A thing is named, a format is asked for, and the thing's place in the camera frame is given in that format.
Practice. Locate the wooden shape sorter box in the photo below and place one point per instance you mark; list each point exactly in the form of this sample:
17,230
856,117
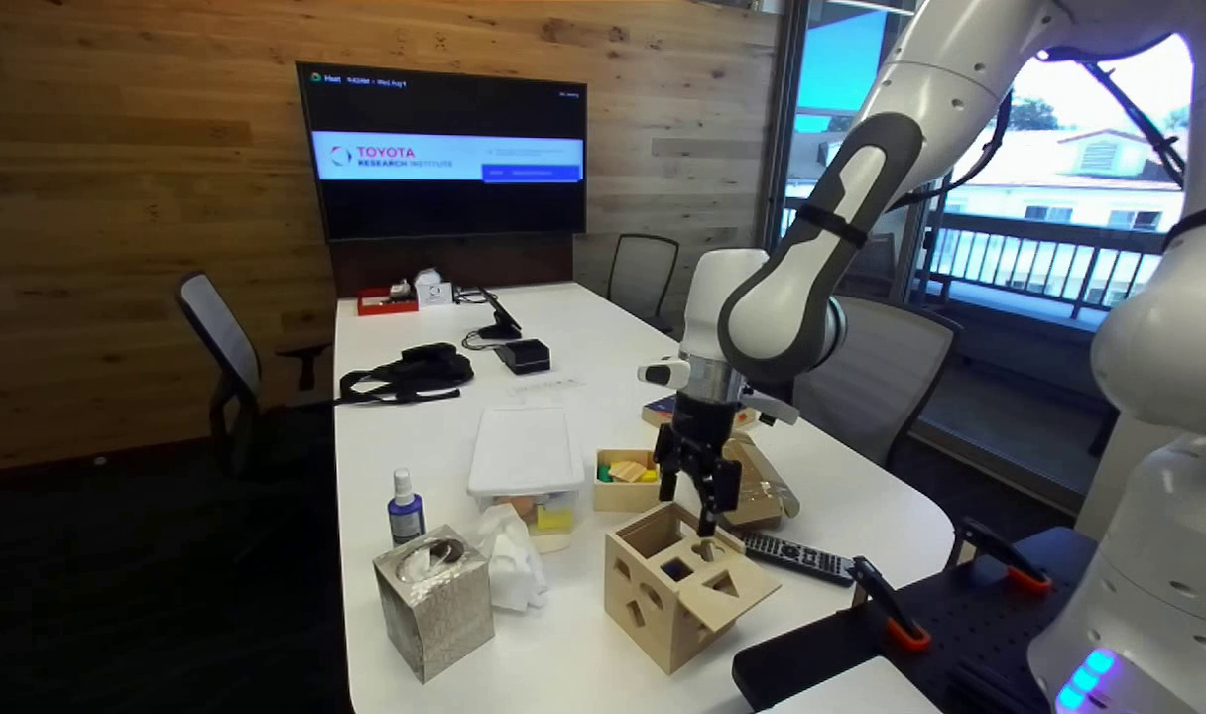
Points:
667,609

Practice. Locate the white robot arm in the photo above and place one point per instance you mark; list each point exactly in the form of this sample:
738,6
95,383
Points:
1161,527

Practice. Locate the grey mesh office chair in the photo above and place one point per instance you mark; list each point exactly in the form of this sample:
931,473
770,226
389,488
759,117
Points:
887,379
228,342
645,277

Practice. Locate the black remote control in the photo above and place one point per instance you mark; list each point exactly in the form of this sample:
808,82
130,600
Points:
804,559

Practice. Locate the black mounting plate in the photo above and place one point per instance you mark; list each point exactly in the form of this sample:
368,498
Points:
813,657

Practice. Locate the balcony railing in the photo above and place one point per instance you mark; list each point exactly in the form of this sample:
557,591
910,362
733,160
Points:
1042,264

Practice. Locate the white plastic container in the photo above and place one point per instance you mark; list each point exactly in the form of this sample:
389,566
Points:
526,448

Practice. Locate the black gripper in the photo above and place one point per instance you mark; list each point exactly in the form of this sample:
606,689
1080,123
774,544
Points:
709,431

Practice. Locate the small open wooden box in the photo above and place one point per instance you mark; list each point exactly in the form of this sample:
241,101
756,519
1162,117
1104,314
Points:
626,498

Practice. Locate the hand sanitizer bottle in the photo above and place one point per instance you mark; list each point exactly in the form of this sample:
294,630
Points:
406,514

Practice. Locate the yellow wooden block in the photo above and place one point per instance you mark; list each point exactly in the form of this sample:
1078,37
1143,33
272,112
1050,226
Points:
631,473

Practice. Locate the black clamp orange tip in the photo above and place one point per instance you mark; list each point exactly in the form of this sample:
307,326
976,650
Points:
1004,556
894,616

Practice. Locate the flat red item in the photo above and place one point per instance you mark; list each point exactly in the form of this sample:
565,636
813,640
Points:
388,302

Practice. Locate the wall mounted tv screen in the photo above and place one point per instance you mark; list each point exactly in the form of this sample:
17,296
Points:
446,144

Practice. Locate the small black box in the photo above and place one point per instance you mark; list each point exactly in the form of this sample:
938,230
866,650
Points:
526,358

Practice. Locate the grey tissue box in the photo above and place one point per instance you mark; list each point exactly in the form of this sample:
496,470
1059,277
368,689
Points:
429,616

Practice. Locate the green wooden block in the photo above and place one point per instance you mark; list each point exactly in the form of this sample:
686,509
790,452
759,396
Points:
606,470

